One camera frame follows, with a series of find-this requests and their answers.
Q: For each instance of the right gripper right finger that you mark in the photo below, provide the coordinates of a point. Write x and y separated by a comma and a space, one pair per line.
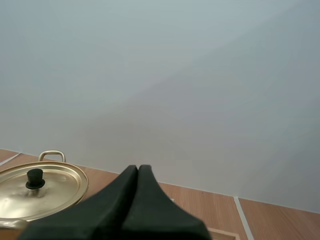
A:
160, 212

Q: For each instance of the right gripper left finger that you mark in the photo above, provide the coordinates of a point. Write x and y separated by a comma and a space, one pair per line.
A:
105, 210

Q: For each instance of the gold lid with black knob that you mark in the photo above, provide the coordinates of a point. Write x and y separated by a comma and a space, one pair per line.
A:
37, 190

